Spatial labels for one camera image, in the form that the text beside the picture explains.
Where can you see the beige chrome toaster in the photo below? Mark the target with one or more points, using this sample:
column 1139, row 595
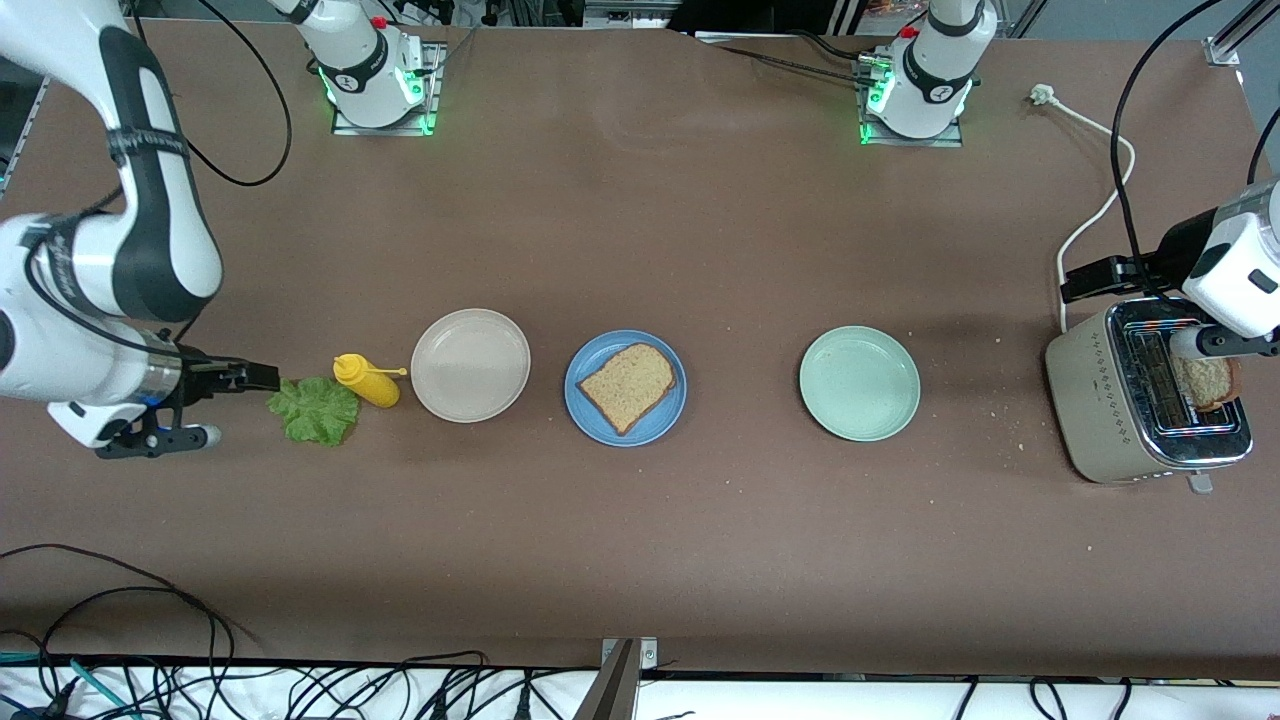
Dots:
column 1090, row 400

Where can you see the mint green round plate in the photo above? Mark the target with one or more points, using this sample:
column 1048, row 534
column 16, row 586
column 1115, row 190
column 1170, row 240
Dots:
column 860, row 383

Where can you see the blue round plate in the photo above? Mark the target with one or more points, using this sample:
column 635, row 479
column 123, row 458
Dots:
column 600, row 425

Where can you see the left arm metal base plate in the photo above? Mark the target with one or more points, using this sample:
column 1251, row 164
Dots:
column 870, row 135

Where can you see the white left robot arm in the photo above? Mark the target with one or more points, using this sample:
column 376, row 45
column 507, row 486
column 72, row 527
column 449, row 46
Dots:
column 935, row 70

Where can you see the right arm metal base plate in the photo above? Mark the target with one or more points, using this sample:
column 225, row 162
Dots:
column 435, row 90

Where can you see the aluminium profile post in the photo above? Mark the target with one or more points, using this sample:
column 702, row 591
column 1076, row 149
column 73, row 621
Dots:
column 620, row 680

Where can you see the green lettuce leaf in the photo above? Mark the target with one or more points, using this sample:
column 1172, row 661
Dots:
column 312, row 412

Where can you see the toasted bread slice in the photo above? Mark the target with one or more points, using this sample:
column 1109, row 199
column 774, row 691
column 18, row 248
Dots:
column 625, row 385
column 1205, row 380

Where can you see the beige round plate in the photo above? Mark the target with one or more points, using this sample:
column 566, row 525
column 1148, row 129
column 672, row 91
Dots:
column 470, row 365

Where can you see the yellow mustard squeeze bottle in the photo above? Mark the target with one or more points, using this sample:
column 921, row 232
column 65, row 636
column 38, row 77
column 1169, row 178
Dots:
column 375, row 385

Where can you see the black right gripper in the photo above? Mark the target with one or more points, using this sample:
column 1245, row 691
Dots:
column 203, row 375

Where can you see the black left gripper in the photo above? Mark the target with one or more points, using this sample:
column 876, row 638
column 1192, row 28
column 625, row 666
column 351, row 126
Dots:
column 1178, row 246

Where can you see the aluminium frame corner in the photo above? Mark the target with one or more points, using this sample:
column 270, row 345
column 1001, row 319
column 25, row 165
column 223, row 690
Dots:
column 1222, row 52

